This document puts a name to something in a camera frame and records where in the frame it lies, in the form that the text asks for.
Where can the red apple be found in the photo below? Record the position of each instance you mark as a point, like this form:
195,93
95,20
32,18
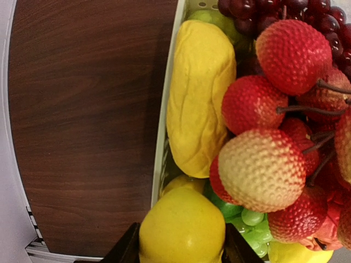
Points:
326,237

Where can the front aluminium rail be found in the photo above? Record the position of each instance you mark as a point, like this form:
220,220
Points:
38,251

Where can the dark purple grape bunch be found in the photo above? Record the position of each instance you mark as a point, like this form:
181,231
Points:
252,17

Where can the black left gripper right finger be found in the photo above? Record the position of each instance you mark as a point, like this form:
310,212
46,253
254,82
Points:
236,249

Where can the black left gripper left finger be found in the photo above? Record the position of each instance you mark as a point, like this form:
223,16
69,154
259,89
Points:
126,250

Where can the beige perforated plastic basket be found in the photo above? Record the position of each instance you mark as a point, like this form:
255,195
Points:
165,168

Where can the large yellow lemon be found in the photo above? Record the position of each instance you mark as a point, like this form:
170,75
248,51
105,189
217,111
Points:
286,253

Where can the green grape bunch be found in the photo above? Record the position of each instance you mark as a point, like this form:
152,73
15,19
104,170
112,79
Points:
254,228

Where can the long yellow fruit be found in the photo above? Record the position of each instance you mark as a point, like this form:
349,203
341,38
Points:
204,66

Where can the red lychee bunch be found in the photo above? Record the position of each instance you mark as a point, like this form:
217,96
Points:
262,168

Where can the small yellow lemon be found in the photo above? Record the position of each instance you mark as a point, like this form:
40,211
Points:
184,181

